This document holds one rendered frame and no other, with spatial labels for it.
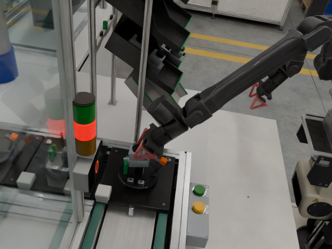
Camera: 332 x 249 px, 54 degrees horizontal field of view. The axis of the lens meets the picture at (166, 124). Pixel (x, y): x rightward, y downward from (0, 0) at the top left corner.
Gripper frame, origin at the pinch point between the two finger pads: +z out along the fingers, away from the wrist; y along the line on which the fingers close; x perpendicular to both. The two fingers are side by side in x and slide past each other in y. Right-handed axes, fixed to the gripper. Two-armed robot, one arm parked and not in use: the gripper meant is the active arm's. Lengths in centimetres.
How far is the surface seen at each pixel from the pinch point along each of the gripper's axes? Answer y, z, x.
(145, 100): -21.9, -3.4, -3.9
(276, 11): -401, -30, 153
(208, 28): -363, 49, 99
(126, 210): 10.4, 13.4, 10.7
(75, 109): 22.0, -16.2, -28.7
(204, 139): -37, 0, 34
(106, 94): -59, 32, -5
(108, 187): 8.5, 12.0, 0.7
